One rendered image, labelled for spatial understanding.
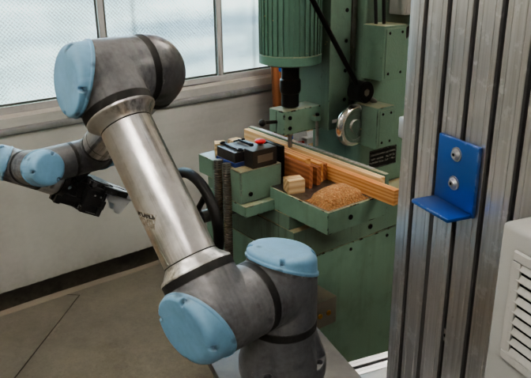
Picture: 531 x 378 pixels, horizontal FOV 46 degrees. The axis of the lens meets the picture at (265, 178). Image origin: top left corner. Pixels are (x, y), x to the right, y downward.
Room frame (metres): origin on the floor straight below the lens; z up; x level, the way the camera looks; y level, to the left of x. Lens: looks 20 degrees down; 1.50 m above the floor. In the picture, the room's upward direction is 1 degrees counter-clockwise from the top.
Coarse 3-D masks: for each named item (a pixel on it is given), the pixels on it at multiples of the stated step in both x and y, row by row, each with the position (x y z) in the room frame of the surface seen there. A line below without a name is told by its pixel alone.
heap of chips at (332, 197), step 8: (336, 184) 1.48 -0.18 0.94; (344, 184) 1.48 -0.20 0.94; (320, 192) 1.46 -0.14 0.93; (328, 192) 1.45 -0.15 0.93; (336, 192) 1.44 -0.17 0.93; (344, 192) 1.45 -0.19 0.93; (352, 192) 1.46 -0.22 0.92; (360, 192) 1.48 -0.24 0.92; (304, 200) 1.47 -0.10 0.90; (312, 200) 1.45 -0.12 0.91; (320, 200) 1.43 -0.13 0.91; (328, 200) 1.42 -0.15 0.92; (336, 200) 1.42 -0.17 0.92; (344, 200) 1.44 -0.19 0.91; (352, 200) 1.45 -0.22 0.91; (360, 200) 1.46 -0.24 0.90; (328, 208) 1.41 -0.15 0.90; (336, 208) 1.41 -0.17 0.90
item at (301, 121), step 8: (304, 104) 1.79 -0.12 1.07; (312, 104) 1.79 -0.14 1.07; (272, 112) 1.75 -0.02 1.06; (280, 112) 1.72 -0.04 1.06; (288, 112) 1.72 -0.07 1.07; (296, 112) 1.74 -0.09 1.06; (304, 112) 1.75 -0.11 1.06; (312, 112) 1.77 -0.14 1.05; (280, 120) 1.72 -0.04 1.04; (288, 120) 1.72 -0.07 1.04; (296, 120) 1.74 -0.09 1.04; (304, 120) 1.75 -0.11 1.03; (312, 120) 1.77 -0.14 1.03; (272, 128) 1.75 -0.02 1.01; (280, 128) 1.72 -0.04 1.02; (288, 128) 1.71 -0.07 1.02; (296, 128) 1.74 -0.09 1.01; (304, 128) 1.75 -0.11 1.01; (312, 128) 1.77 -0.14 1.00; (288, 136) 1.76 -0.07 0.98
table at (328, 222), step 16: (208, 160) 1.82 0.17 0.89; (272, 192) 1.56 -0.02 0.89; (304, 192) 1.52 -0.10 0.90; (240, 208) 1.52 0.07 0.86; (256, 208) 1.52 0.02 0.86; (272, 208) 1.55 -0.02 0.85; (288, 208) 1.51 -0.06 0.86; (304, 208) 1.46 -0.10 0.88; (320, 208) 1.42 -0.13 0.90; (352, 208) 1.44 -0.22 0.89; (368, 208) 1.47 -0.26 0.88; (384, 208) 1.51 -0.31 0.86; (320, 224) 1.41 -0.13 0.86; (336, 224) 1.40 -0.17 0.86; (352, 224) 1.44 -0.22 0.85
